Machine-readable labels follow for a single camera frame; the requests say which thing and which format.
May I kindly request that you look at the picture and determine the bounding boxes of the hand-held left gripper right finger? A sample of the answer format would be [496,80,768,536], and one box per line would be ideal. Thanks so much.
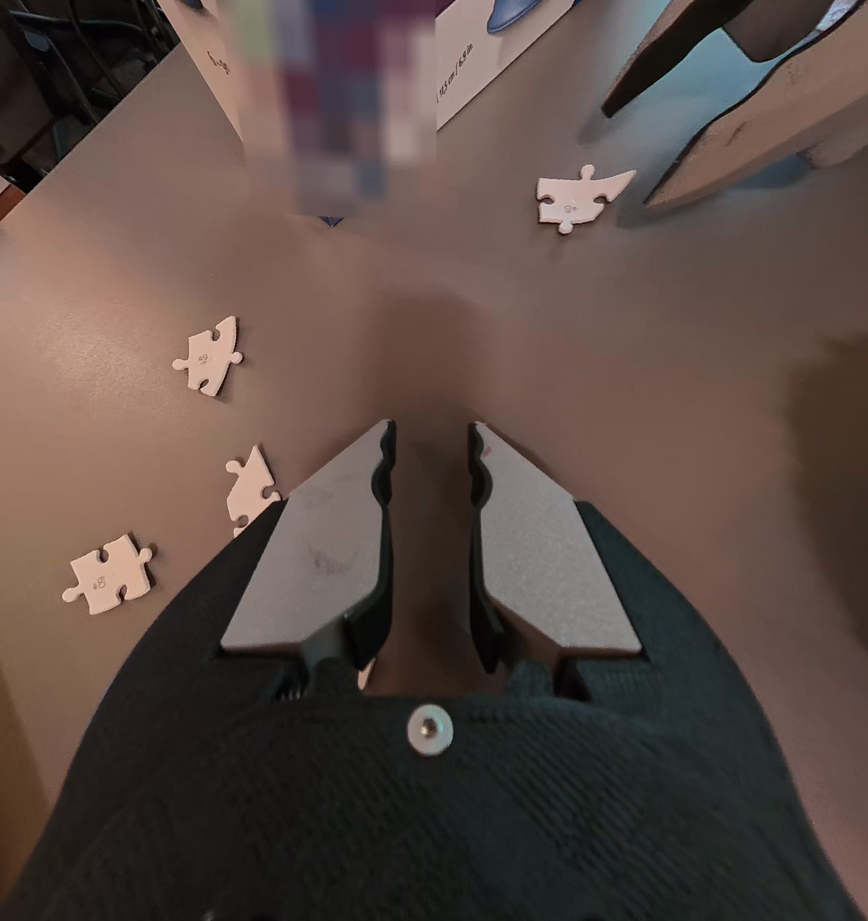
[467,421,644,676]

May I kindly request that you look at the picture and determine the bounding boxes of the white puzzle piece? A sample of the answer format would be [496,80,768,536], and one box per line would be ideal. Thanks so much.
[172,315,244,398]
[536,164,638,237]
[61,532,154,616]
[225,445,282,539]

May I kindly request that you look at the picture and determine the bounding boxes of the dark cable clutter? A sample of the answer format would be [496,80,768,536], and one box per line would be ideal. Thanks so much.
[0,0,183,195]

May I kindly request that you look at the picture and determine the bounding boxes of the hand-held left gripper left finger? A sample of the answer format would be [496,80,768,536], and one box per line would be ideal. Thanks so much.
[220,419,399,672]

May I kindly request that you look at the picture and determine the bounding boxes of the printed puzzle box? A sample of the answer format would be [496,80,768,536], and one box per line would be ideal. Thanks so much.
[157,0,575,228]

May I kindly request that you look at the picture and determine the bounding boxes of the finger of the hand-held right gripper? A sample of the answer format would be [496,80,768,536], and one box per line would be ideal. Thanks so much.
[643,0,868,212]
[601,0,755,119]

